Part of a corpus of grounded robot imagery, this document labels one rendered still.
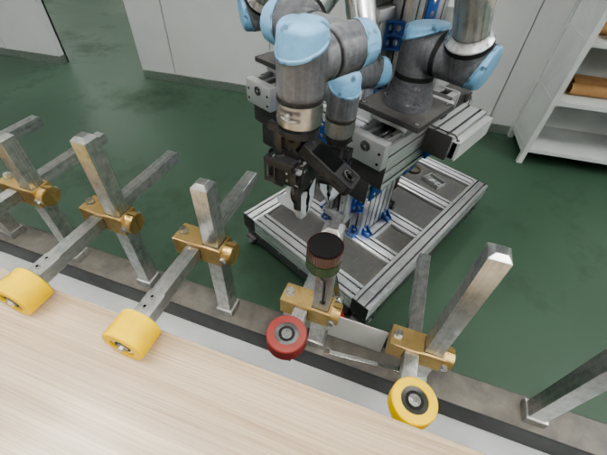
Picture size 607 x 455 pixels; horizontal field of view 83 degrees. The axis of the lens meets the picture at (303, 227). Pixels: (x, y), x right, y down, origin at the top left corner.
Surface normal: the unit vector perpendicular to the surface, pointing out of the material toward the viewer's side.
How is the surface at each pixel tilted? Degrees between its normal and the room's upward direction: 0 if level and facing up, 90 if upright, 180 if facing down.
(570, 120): 90
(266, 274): 0
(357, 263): 0
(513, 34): 90
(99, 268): 0
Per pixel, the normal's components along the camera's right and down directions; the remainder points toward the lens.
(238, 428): 0.04, -0.70
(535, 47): -0.24, 0.69
